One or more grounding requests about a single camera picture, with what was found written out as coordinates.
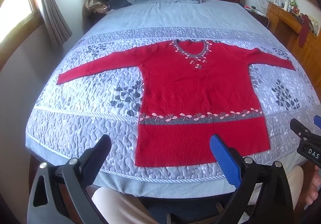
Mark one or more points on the wooden desk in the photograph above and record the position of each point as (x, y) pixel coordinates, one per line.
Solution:
(293, 33)

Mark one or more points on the grey curtain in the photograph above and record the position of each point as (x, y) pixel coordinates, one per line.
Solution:
(51, 5)

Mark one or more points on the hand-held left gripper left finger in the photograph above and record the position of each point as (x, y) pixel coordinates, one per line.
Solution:
(100, 150)

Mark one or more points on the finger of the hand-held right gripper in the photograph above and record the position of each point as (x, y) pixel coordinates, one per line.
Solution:
(318, 120)
(299, 128)

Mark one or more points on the person's right hand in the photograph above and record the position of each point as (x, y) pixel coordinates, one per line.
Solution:
(314, 188)

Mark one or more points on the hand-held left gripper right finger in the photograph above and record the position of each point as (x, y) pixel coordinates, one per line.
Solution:
(224, 158)

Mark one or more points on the bottles on desk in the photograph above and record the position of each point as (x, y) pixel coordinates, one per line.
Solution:
(288, 3)

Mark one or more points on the red knitted sweater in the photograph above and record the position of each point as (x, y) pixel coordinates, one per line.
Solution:
(198, 88)

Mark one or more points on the person's left leg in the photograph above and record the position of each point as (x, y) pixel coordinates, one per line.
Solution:
(117, 206)

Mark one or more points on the window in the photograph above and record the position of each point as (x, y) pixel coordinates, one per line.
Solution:
(17, 10)

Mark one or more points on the blue leaf-print quilted bedspread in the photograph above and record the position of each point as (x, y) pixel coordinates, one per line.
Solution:
(87, 103)

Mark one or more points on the beige patterned cloth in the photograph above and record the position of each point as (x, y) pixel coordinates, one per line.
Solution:
(96, 3)

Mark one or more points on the dark red hanging cloth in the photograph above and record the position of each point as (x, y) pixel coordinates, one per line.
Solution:
(304, 30)

